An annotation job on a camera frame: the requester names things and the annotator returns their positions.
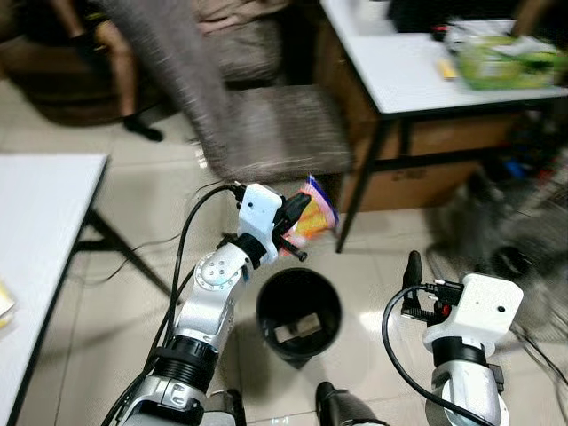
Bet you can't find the red yellow snack bag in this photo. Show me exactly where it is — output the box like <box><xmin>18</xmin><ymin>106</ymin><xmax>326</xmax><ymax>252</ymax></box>
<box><xmin>288</xmin><ymin>174</ymin><xmax>341</xmax><ymax>251</ymax></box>

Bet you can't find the black round rubbish bin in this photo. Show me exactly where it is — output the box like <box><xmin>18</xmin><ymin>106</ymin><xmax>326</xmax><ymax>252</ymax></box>
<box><xmin>255</xmin><ymin>267</ymin><xmax>344</xmax><ymax>362</ymax></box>

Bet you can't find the black floor fan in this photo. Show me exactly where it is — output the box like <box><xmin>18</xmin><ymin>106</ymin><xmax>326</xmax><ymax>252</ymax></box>
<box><xmin>428</xmin><ymin>164</ymin><xmax>568</xmax><ymax>338</ymax></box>

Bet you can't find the grey fabric chair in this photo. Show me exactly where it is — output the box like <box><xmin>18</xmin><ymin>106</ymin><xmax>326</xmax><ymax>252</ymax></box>
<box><xmin>98</xmin><ymin>0</ymin><xmax>356</xmax><ymax>185</ymax></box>

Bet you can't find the brown cardboard box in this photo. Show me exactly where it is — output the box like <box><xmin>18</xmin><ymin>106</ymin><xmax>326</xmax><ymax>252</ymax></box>
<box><xmin>351</xmin><ymin>114</ymin><xmax>526</xmax><ymax>214</ymax></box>

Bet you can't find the robot right leg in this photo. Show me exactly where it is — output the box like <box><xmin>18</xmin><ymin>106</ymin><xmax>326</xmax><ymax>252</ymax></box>
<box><xmin>314</xmin><ymin>381</ymin><xmax>393</xmax><ymax>426</ymax></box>

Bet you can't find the robot leg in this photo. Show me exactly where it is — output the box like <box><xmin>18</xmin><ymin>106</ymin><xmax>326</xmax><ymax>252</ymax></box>
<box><xmin>202</xmin><ymin>388</ymin><xmax>251</xmax><ymax>426</ymax></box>
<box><xmin>314</xmin><ymin>381</ymin><xmax>393</xmax><ymax>426</ymax></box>

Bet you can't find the robot left leg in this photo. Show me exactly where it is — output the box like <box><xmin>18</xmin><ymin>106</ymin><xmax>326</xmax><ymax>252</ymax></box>
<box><xmin>202</xmin><ymin>388</ymin><xmax>251</xmax><ymax>426</ymax></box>

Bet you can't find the small yellow item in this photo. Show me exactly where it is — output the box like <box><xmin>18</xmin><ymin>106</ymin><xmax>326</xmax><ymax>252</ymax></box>
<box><xmin>438</xmin><ymin>56</ymin><xmax>460</xmax><ymax>82</ymax></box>

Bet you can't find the seated person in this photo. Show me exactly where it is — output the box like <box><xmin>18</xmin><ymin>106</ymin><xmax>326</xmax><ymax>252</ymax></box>
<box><xmin>49</xmin><ymin>0</ymin><xmax>167</xmax><ymax>144</ymax></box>

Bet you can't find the green plastic pack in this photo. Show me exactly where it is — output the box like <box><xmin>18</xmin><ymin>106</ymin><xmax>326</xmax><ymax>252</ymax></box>
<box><xmin>454</xmin><ymin>34</ymin><xmax>568</xmax><ymax>91</ymax></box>

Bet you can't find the white table with metal legs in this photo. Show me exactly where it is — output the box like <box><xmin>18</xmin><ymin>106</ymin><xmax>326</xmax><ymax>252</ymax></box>
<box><xmin>0</xmin><ymin>153</ymin><xmax>174</xmax><ymax>426</ymax></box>

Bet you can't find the black bag on desk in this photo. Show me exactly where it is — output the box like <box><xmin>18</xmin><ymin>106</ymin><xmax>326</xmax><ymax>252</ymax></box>
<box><xmin>387</xmin><ymin>0</ymin><xmax>526</xmax><ymax>36</ymax></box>

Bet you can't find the white plastic bag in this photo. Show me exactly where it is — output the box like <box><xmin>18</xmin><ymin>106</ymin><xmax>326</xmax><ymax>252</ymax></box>
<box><xmin>442</xmin><ymin>20</ymin><xmax>525</xmax><ymax>52</ymax></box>

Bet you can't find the brown sofa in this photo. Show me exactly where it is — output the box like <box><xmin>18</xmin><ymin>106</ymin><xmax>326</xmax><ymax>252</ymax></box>
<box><xmin>0</xmin><ymin>0</ymin><xmax>287</xmax><ymax>127</ymax></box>

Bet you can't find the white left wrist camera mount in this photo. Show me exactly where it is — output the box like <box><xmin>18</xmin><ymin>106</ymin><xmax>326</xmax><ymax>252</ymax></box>
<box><xmin>236</xmin><ymin>183</ymin><xmax>285</xmax><ymax>267</ymax></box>

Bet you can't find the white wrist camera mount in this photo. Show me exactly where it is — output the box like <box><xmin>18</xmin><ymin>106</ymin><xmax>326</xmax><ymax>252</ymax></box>
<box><xmin>236</xmin><ymin>183</ymin><xmax>285</xmax><ymax>267</ymax></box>
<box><xmin>422</xmin><ymin>272</ymin><xmax>525</xmax><ymax>358</ymax></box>

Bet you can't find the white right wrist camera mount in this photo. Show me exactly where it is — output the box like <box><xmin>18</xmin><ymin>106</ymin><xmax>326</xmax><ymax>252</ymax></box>
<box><xmin>422</xmin><ymin>272</ymin><xmax>525</xmax><ymax>358</ymax></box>

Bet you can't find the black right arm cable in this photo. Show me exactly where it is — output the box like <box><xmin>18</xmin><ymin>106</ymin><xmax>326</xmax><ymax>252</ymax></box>
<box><xmin>382</xmin><ymin>286</ymin><xmax>467</xmax><ymax>426</ymax></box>

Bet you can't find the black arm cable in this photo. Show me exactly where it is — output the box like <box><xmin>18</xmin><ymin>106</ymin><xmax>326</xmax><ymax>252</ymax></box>
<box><xmin>102</xmin><ymin>182</ymin><xmax>245</xmax><ymax>426</ymax></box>
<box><xmin>382</xmin><ymin>286</ymin><xmax>467</xmax><ymax>426</ymax></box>

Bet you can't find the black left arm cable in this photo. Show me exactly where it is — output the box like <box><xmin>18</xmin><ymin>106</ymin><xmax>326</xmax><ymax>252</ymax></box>
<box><xmin>102</xmin><ymin>182</ymin><xmax>245</xmax><ymax>426</ymax></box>

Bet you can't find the white desk with black frame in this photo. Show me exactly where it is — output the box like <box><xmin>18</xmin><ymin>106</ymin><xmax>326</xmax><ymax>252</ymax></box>
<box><xmin>318</xmin><ymin>0</ymin><xmax>568</xmax><ymax>255</ymax></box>

